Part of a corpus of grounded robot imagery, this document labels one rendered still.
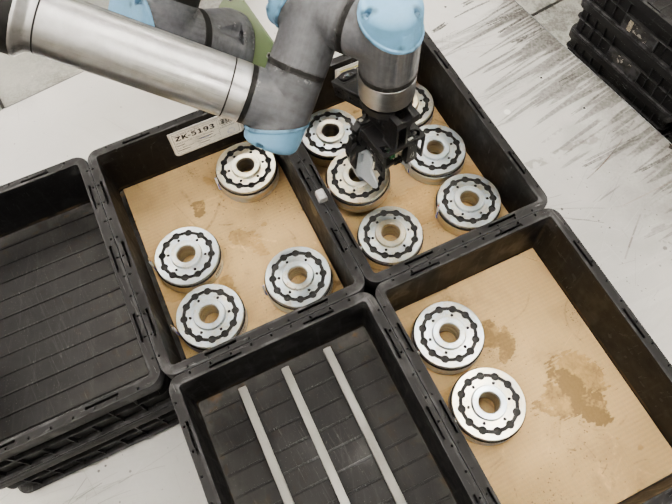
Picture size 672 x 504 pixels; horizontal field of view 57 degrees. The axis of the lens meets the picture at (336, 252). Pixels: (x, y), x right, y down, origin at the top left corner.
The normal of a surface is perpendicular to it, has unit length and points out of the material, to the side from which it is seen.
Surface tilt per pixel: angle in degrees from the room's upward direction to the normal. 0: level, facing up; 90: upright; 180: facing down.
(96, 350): 0
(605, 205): 0
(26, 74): 0
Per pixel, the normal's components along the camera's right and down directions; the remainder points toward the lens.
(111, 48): 0.23, 0.31
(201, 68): 0.33, 0.01
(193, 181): -0.04, -0.44
